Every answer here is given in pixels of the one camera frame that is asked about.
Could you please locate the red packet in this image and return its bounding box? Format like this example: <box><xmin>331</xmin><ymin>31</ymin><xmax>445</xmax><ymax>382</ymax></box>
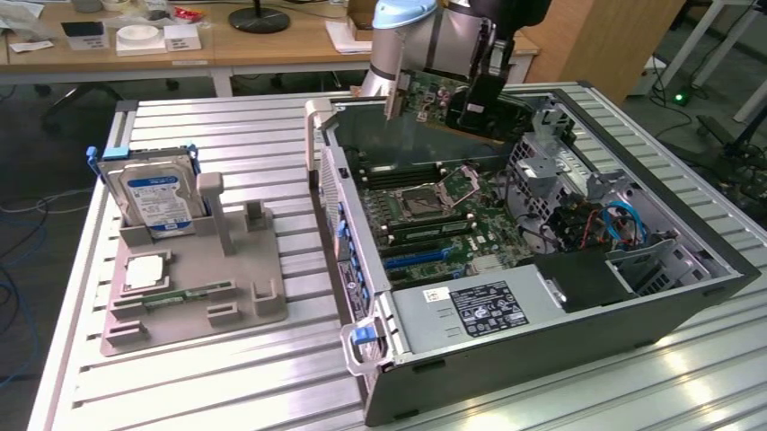
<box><xmin>171</xmin><ymin>4</ymin><xmax>208</xmax><ymax>26</ymax></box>

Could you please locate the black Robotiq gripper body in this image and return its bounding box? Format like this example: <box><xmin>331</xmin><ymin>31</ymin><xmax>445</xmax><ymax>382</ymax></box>
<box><xmin>466</xmin><ymin>0</ymin><xmax>550</xmax><ymax>84</ymax></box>

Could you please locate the green motherboard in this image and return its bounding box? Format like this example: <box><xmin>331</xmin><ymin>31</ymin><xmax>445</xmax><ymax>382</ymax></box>
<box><xmin>357</xmin><ymin>152</ymin><xmax>541</xmax><ymax>291</ymax></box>

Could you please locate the wooden desk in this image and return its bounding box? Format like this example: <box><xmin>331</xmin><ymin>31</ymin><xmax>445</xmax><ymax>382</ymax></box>
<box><xmin>0</xmin><ymin>0</ymin><xmax>541</xmax><ymax>98</ymax></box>

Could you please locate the silver CPU chip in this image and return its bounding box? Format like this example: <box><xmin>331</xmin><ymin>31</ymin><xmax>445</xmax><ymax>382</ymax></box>
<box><xmin>124</xmin><ymin>255</ymin><xmax>174</xmax><ymax>291</ymax></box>

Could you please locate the open black PC case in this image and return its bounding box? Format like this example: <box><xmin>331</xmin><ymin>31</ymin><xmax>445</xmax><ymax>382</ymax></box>
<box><xmin>303</xmin><ymin>87</ymin><xmax>763</xmax><ymax>427</ymax></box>

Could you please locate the black round lamp base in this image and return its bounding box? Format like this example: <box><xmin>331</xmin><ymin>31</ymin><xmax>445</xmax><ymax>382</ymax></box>
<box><xmin>227</xmin><ymin>0</ymin><xmax>293</xmax><ymax>35</ymax></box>

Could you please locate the wooden cabinet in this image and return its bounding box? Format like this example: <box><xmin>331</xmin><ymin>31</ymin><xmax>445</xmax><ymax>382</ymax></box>
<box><xmin>526</xmin><ymin>0</ymin><xmax>689</xmax><ymax>104</ymax></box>

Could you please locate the green graphics card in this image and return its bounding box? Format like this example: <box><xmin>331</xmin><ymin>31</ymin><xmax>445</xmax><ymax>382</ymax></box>
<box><xmin>383</xmin><ymin>66</ymin><xmax>538</xmax><ymax>145</ymax></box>

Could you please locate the small plain white box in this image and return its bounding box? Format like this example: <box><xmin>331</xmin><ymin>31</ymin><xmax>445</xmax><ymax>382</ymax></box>
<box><xmin>162</xmin><ymin>22</ymin><xmax>203</xmax><ymax>53</ymax></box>

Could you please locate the grey printed parts rack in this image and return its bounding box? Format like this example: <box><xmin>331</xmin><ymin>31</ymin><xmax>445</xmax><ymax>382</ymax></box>
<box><xmin>99</xmin><ymin>170</ymin><xmax>290</xmax><ymax>358</ymax></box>

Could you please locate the blue floor cable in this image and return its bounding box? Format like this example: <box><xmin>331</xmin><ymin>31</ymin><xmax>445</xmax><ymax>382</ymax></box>
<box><xmin>0</xmin><ymin>210</ymin><xmax>50</xmax><ymax>387</ymax></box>

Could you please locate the black expansion slot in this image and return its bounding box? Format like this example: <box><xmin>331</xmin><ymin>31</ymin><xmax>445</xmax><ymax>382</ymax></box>
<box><xmin>381</xmin><ymin>240</ymin><xmax>443</xmax><ymax>259</ymax></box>

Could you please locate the hard disk with blue caddy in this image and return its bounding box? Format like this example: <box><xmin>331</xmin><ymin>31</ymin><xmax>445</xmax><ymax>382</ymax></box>
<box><xmin>87</xmin><ymin>141</ymin><xmax>208</xmax><ymax>239</ymax></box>

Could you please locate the black plastic shroud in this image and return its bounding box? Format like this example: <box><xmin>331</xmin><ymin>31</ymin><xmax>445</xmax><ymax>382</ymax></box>
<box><xmin>533</xmin><ymin>249</ymin><xmax>641</xmax><ymax>313</ymax></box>

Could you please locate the white box with black top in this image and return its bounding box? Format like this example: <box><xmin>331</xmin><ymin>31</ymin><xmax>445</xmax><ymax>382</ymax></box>
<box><xmin>59</xmin><ymin>20</ymin><xmax>112</xmax><ymax>51</ymax></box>

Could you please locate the perforated metal disk bay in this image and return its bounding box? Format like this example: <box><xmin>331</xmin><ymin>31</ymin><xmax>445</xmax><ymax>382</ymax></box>
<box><xmin>507</xmin><ymin>134</ymin><xmax>601</xmax><ymax>221</ymax></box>

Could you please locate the CPU socket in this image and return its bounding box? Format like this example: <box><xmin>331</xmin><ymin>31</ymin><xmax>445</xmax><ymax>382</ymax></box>
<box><xmin>399</xmin><ymin>183</ymin><xmax>449</xmax><ymax>216</ymax></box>

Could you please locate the brown cardboard box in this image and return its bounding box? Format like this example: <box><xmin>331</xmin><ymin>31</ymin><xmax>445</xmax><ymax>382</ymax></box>
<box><xmin>347</xmin><ymin>0</ymin><xmax>378</xmax><ymax>44</ymax></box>

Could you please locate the black office chair base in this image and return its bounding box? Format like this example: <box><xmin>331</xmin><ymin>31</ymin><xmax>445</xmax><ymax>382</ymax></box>
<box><xmin>32</xmin><ymin>78</ymin><xmax>184</xmax><ymax>134</ymax></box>

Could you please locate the blue wire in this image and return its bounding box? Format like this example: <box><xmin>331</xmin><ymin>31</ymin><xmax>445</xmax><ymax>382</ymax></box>
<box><xmin>602</xmin><ymin>201</ymin><xmax>653</xmax><ymax>246</ymax></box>

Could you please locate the white paper stack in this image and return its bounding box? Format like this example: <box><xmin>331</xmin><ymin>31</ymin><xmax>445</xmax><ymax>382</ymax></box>
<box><xmin>325</xmin><ymin>20</ymin><xmax>377</xmax><ymax>55</ymax></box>

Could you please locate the white box with round dish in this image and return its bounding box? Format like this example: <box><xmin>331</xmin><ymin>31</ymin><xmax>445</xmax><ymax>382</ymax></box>
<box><xmin>114</xmin><ymin>24</ymin><xmax>168</xmax><ymax>57</ymax></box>

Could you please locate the grey metal drive cage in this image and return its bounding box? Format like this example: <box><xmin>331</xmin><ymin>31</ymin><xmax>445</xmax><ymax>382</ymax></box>
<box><xmin>605</xmin><ymin>237</ymin><xmax>730</xmax><ymax>297</ymax></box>

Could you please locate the green RAM stick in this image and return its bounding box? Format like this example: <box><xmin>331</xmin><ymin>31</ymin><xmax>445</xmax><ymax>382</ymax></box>
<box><xmin>142</xmin><ymin>281</ymin><xmax>234</xmax><ymax>306</ymax></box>

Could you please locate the blue expansion slot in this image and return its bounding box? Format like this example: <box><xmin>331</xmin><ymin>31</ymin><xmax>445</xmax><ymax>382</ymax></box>
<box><xmin>382</xmin><ymin>250</ymin><xmax>449</xmax><ymax>270</ymax></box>

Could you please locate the black-labelled RAM stick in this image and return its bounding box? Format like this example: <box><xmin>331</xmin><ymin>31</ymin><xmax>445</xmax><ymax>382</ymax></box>
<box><xmin>389</xmin><ymin>218</ymin><xmax>475</xmax><ymax>242</ymax></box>

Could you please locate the metal socket cover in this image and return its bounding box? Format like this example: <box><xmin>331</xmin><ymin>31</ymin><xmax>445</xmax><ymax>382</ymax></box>
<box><xmin>441</xmin><ymin>164</ymin><xmax>481</xmax><ymax>198</ymax></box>

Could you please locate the grey power supply unit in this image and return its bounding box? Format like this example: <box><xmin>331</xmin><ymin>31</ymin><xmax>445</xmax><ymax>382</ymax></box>
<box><xmin>389</xmin><ymin>264</ymin><xmax>569</xmax><ymax>354</ymax></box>

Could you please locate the white table frame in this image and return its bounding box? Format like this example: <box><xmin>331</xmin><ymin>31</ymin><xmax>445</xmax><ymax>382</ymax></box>
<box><xmin>655</xmin><ymin>0</ymin><xmax>767</xmax><ymax>122</ymax></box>

